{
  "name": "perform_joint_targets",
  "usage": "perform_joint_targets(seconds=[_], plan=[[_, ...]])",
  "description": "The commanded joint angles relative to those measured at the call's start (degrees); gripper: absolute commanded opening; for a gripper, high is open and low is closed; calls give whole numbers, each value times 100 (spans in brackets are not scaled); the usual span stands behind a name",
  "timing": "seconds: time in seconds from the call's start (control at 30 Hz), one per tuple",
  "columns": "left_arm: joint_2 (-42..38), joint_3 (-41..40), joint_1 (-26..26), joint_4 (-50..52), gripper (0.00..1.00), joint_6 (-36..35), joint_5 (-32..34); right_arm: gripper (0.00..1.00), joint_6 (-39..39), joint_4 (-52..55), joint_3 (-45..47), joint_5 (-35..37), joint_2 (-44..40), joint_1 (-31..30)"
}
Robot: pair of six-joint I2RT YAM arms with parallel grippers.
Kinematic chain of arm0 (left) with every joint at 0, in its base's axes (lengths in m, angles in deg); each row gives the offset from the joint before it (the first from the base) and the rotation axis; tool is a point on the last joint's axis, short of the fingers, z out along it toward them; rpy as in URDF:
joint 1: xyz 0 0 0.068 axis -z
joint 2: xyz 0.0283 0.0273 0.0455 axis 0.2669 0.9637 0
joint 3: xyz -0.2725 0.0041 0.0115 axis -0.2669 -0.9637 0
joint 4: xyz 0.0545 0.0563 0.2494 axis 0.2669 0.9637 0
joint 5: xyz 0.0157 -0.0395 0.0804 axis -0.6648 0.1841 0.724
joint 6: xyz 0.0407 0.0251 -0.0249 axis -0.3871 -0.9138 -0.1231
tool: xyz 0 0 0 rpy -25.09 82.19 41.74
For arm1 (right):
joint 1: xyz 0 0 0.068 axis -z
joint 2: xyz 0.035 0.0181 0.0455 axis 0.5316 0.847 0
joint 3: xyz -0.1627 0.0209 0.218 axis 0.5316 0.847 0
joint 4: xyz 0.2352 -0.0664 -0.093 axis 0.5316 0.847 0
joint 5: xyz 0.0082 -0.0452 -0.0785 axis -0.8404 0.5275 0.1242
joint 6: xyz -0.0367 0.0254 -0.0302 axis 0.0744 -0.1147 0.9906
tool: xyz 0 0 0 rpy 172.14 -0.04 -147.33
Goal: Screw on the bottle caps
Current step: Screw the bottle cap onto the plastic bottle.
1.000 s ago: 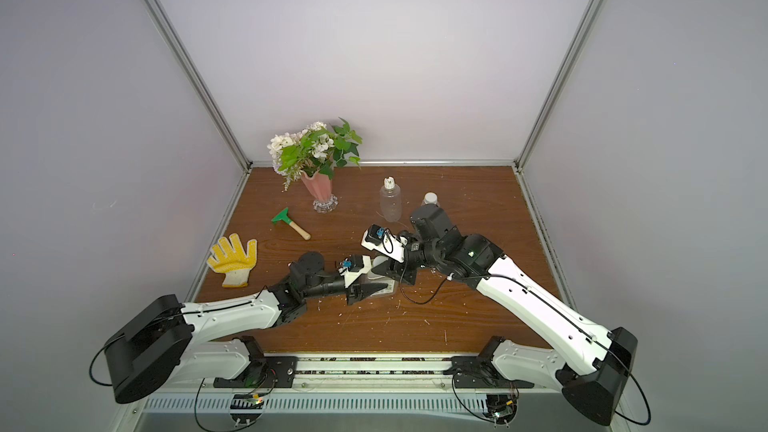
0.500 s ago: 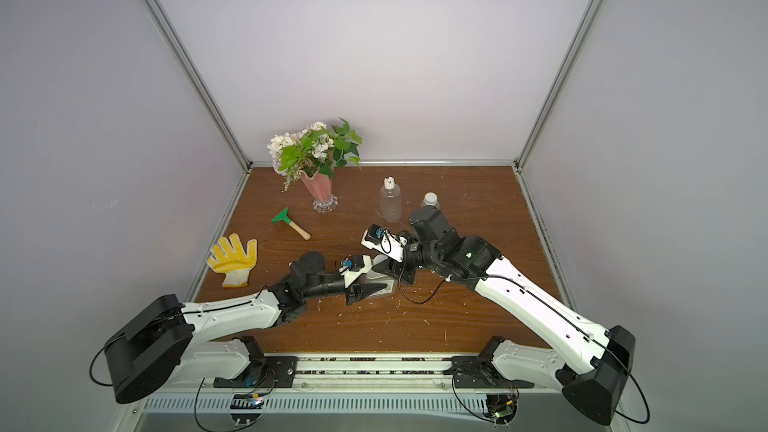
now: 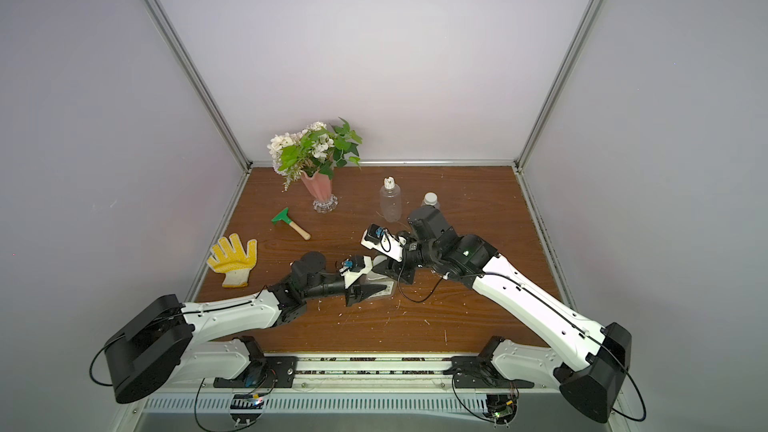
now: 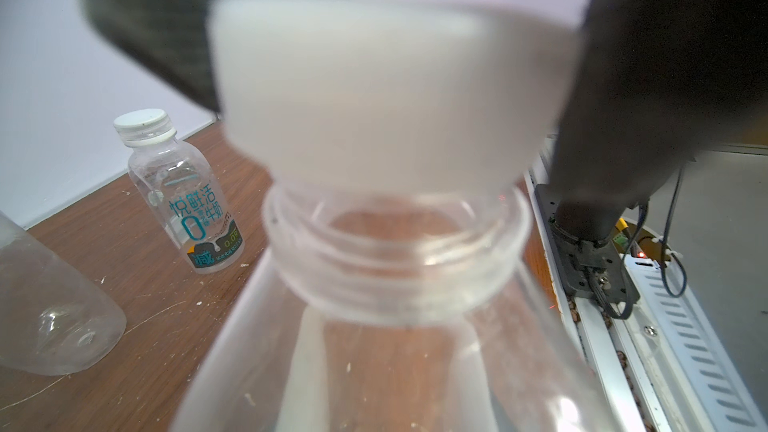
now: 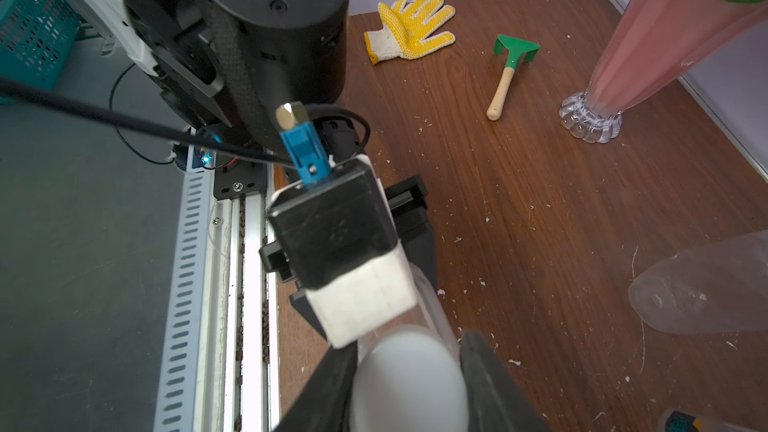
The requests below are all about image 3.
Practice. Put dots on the green scraper wooden handle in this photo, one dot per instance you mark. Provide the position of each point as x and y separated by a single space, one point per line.
283 217

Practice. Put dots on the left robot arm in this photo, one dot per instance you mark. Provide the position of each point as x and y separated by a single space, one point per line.
171 342

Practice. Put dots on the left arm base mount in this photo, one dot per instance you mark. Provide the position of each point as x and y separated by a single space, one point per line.
268 372

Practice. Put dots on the round clear bottle front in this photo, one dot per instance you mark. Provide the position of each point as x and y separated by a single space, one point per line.
436 205

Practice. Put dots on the square clear bottle with label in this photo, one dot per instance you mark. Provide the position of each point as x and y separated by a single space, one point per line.
372 278

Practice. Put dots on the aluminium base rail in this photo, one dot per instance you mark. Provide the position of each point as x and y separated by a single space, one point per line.
354 384

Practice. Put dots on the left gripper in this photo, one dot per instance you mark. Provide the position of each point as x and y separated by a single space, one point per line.
359 294

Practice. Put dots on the yellow work glove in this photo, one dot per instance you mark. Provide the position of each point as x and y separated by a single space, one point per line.
233 259

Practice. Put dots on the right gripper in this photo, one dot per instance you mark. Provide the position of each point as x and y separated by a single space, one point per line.
405 266

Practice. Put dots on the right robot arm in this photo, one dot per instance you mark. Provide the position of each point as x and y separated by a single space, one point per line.
588 362

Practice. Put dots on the pink vase with flowers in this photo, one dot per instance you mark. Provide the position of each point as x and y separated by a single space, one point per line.
312 155

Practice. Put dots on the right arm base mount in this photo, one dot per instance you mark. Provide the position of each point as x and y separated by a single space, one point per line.
473 372

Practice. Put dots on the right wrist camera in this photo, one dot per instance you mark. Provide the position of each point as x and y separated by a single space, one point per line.
380 239

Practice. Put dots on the round clear bottle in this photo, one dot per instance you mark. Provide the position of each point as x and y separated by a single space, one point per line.
391 203
436 205

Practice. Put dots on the white cap small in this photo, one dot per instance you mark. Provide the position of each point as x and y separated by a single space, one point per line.
430 197

